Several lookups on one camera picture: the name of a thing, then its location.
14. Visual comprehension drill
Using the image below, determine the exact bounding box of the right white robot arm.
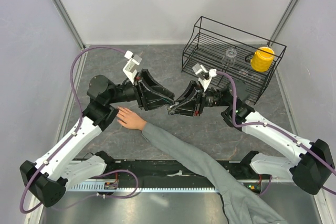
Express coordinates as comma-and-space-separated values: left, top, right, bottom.
169, 81, 335, 195

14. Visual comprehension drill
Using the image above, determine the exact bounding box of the grey sleeved forearm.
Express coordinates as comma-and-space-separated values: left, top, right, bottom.
142, 123, 288, 223

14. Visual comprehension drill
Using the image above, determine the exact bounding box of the white slotted cable duct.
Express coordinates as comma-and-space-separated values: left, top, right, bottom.
69, 177, 218, 193

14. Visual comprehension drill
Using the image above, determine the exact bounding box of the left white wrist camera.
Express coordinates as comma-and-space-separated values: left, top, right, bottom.
123, 50, 142, 83

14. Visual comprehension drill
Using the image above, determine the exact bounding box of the black wire rack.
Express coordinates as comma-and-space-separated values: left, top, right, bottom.
181, 16, 287, 103

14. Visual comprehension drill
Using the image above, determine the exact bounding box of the person's bare hand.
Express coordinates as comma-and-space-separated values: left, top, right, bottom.
117, 107, 146, 131

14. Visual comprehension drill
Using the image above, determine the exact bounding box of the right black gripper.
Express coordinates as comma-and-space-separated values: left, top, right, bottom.
167, 80, 231, 118

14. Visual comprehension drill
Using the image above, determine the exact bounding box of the clear glass cup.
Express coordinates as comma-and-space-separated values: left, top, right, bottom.
222, 48, 237, 67

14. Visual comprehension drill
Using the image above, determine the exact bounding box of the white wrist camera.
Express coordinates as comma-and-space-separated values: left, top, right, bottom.
123, 50, 142, 83
192, 63, 217, 91

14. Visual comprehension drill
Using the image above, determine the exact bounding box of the yellow mug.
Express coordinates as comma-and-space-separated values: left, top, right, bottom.
244, 46, 275, 72

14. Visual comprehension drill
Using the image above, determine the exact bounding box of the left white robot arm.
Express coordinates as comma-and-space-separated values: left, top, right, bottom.
19, 69, 174, 207

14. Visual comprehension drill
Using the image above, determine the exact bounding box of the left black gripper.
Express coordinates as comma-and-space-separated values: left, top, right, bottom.
107, 69, 175, 111

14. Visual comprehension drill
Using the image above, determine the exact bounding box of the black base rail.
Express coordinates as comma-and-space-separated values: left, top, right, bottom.
85, 158, 271, 190

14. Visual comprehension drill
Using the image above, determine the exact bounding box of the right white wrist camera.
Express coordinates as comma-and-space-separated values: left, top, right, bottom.
192, 63, 217, 91

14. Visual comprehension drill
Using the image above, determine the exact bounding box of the glitter nail polish bottle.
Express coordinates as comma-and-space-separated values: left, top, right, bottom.
168, 104, 178, 115

